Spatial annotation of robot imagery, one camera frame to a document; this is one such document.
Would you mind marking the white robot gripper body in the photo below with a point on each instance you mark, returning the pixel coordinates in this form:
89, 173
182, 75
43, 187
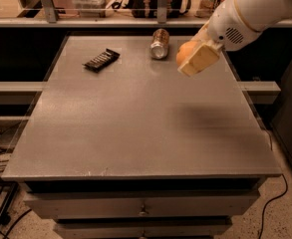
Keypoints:
229, 25

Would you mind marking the grey metal shelf rail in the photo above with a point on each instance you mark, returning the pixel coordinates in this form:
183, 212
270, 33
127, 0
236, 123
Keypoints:
62, 13

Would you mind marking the round metal drawer knob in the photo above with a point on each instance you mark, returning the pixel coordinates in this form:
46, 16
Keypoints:
143, 212

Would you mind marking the dark chocolate rxbar wrapper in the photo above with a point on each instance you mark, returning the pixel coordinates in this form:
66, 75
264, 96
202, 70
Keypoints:
101, 61

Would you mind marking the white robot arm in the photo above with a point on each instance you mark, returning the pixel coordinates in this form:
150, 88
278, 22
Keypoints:
262, 14

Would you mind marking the dark backpack on shelf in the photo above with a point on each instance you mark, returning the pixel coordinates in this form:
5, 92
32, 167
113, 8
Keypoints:
148, 8

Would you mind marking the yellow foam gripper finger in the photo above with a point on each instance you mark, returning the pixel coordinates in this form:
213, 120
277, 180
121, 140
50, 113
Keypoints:
201, 57
201, 36

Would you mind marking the grey drawer cabinet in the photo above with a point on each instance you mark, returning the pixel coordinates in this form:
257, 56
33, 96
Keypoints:
181, 214

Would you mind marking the orange fruit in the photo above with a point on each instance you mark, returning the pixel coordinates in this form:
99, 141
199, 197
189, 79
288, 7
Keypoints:
184, 51

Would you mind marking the lying aluminium drink can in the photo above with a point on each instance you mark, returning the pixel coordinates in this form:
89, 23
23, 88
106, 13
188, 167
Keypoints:
159, 44

